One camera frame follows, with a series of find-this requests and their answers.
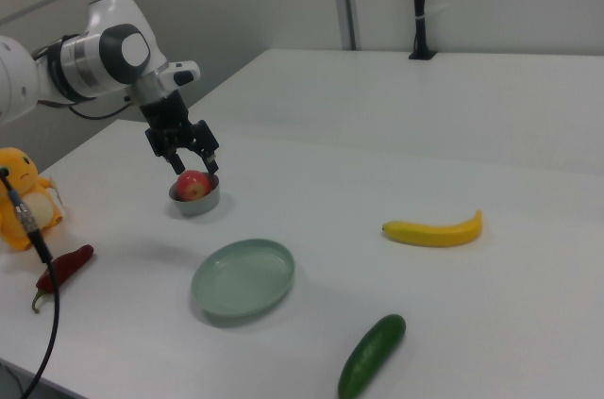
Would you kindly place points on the small grey bowl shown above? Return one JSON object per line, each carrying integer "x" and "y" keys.
{"x": 198, "y": 205}

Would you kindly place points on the orange plush toy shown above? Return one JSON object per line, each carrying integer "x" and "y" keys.
{"x": 23, "y": 201}

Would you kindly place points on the pale green plate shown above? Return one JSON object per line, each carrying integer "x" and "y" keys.
{"x": 243, "y": 276}

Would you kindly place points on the red apple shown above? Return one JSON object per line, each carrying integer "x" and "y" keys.
{"x": 191, "y": 184}

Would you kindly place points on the red chili pepper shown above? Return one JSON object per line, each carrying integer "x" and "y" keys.
{"x": 66, "y": 264}

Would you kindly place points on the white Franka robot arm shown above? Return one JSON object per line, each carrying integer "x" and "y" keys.
{"x": 94, "y": 59}

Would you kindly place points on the yellow banana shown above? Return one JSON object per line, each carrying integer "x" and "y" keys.
{"x": 434, "y": 231}

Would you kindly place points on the green cucumber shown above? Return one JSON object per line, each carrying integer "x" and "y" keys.
{"x": 373, "y": 356}

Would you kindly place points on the black pole with white band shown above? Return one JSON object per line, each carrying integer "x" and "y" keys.
{"x": 420, "y": 3}

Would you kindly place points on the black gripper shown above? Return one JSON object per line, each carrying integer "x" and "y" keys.
{"x": 170, "y": 121}

